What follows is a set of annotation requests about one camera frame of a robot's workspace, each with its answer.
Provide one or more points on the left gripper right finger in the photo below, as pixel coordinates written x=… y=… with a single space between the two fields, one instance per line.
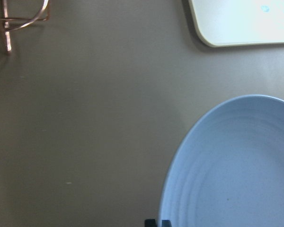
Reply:
x=166 y=223

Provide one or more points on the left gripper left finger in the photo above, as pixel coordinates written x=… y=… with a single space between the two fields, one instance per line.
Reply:
x=150 y=223

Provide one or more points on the blue plate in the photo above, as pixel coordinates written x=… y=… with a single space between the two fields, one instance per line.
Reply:
x=229 y=169

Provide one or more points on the cream rabbit tray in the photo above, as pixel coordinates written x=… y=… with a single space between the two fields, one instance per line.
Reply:
x=223 y=23

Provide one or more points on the copper wire bottle rack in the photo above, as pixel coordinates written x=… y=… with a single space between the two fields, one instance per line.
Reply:
x=9 y=24

